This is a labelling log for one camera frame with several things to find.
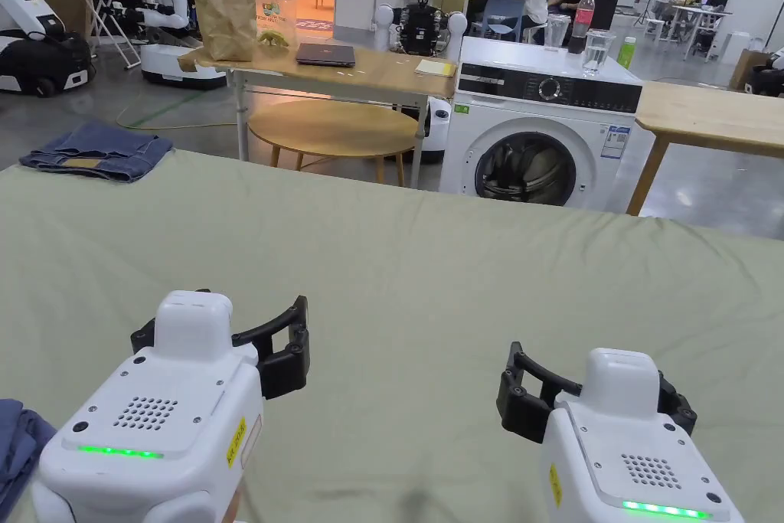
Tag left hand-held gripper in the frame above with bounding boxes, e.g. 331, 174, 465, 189
30, 289, 312, 523

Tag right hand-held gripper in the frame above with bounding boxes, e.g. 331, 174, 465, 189
495, 341, 745, 523

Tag bed with pale green sheet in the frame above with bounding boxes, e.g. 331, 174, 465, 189
0, 148, 784, 523

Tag dark blue garment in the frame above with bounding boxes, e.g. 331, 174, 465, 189
0, 398, 59, 523

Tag folded blue jeans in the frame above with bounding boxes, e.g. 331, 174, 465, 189
18, 120, 175, 184

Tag round low wooden table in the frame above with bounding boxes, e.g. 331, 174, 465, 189
247, 101, 421, 188

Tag white robot on flat base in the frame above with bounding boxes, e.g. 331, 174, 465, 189
109, 0, 229, 90

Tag white washing machine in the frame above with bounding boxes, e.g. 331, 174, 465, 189
438, 0, 645, 208

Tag plain wooden table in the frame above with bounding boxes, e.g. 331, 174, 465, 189
625, 80, 784, 217

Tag wooden table with paper bag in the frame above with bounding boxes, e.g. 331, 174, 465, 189
177, 0, 460, 187

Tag large white wheeled robot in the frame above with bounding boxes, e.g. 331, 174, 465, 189
0, 0, 97, 99

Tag brown carton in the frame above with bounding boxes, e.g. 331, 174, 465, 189
727, 47, 774, 90

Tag black robot with white shoulders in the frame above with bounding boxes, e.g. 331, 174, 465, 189
376, 0, 471, 166

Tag blue chair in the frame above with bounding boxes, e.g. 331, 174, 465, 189
480, 0, 529, 41

